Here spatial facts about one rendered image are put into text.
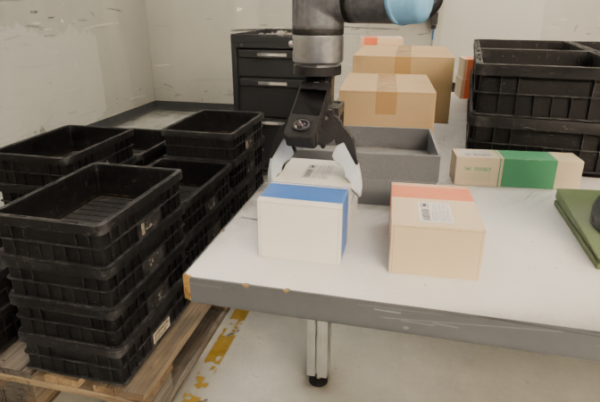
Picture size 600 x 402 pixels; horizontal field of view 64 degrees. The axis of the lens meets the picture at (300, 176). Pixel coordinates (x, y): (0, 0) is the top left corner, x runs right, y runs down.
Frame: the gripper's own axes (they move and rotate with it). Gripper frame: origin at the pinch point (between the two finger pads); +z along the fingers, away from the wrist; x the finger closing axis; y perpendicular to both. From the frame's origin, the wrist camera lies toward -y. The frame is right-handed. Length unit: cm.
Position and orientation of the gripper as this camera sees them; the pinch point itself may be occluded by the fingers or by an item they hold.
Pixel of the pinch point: (312, 195)
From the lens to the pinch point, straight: 76.2
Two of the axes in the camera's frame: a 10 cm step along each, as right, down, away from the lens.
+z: 0.0, 9.4, 3.4
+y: 2.3, -3.3, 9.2
